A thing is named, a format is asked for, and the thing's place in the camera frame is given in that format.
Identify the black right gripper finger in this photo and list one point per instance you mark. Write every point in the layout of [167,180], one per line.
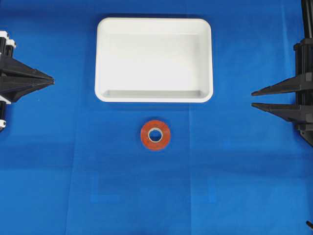
[291,113]
[295,84]

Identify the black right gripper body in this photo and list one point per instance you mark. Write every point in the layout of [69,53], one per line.
[304,96]

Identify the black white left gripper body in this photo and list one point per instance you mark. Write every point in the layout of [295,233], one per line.
[7,47]

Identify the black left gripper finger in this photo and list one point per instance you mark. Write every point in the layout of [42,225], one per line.
[10,66]
[16,94]

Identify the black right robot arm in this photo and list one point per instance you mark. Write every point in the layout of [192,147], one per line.
[307,14]

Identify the orange tape roll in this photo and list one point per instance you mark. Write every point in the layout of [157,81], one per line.
[157,125]

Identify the blue table cloth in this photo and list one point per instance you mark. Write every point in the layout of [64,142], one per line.
[71,164]

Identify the white rectangular plastic tray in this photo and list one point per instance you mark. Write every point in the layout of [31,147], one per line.
[162,60]

